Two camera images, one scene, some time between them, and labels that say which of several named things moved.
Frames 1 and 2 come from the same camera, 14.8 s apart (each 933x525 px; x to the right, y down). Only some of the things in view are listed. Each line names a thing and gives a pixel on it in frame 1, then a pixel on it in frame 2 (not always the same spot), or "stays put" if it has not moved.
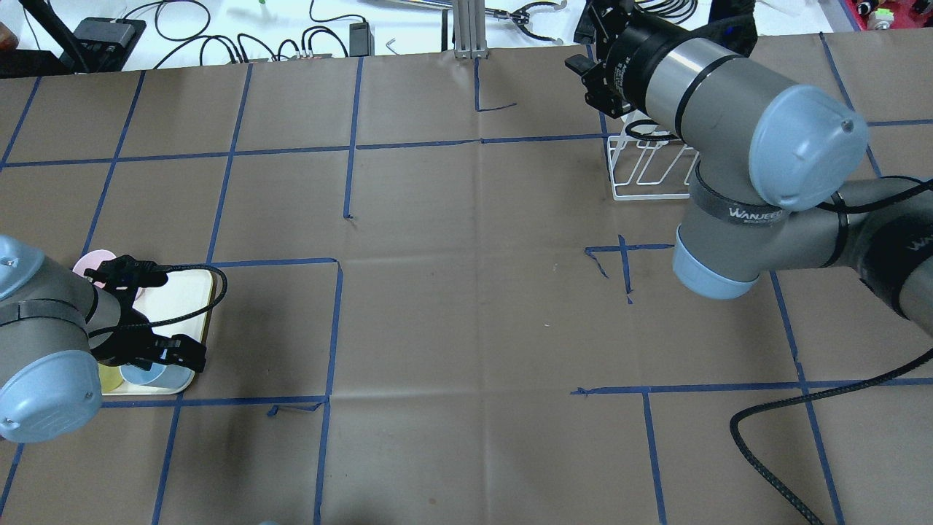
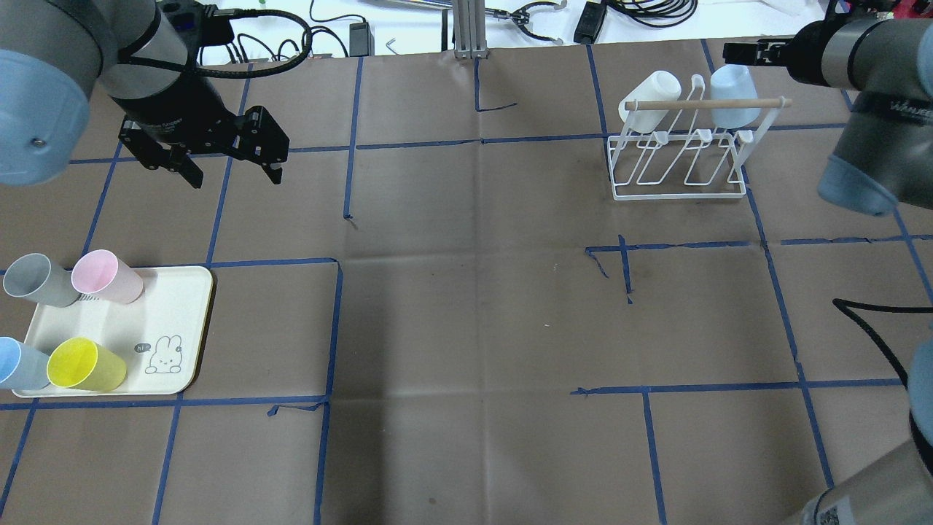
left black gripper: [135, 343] -> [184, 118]
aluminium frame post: [469, 29] stays put
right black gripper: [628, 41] -> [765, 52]
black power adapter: [586, 32] stays put
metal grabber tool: [520, 17] stays put
